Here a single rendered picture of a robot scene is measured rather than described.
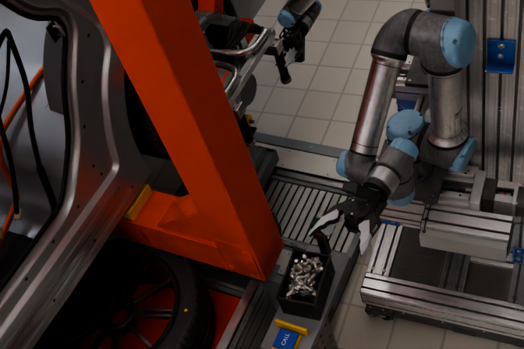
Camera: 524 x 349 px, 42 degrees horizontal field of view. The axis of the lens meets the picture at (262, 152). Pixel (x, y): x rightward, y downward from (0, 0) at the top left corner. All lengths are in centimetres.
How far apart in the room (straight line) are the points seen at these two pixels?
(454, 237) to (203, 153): 83
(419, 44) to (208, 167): 68
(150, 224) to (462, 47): 133
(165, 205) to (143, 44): 102
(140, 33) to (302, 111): 212
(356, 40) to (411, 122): 199
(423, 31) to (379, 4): 251
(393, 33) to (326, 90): 199
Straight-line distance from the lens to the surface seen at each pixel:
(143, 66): 172
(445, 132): 196
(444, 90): 184
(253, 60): 250
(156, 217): 253
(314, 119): 359
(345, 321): 289
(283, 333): 237
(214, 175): 196
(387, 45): 178
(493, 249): 218
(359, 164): 183
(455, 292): 266
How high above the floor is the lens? 256
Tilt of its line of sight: 47 degrees down
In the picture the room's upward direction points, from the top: 20 degrees counter-clockwise
